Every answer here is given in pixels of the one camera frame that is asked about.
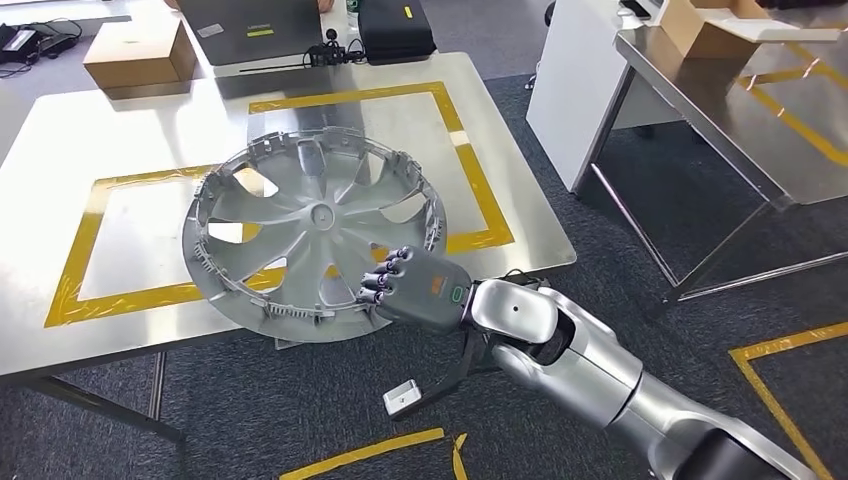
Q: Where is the steel workbench table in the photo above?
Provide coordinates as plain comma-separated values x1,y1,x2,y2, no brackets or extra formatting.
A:
572,26,848,306
0,51,578,445

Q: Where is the white flat board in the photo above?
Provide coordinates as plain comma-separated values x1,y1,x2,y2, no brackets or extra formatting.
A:
710,17,843,45

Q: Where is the black power adapter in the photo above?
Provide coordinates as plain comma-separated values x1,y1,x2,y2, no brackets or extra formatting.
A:
0,19,84,77

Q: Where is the white desk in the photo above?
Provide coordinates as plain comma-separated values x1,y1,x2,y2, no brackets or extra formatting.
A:
526,0,684,193

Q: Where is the black carrying case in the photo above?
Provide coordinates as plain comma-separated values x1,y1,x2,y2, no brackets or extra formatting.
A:
356,0,439,66

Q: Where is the brown cardboard box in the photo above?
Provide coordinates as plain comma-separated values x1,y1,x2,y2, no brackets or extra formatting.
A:
82,17,199,91
660,0,771,61

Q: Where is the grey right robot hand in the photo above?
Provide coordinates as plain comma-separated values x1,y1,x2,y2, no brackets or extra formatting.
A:
355,245,474,335

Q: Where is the silver wheel hubcap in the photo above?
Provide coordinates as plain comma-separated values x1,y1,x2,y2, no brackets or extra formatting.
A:
180,125,449,344

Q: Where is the yellow floor tape square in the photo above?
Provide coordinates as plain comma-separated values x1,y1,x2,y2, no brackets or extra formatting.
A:
278,427,470,480

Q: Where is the black webcam with cable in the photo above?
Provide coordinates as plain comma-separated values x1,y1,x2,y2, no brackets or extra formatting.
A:
303,27,367,69

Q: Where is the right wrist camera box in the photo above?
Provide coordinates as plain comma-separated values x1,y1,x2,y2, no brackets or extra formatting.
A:
382,327,495,420

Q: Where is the grey laptop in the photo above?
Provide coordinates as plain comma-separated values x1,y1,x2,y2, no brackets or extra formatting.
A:
174,0,325,68

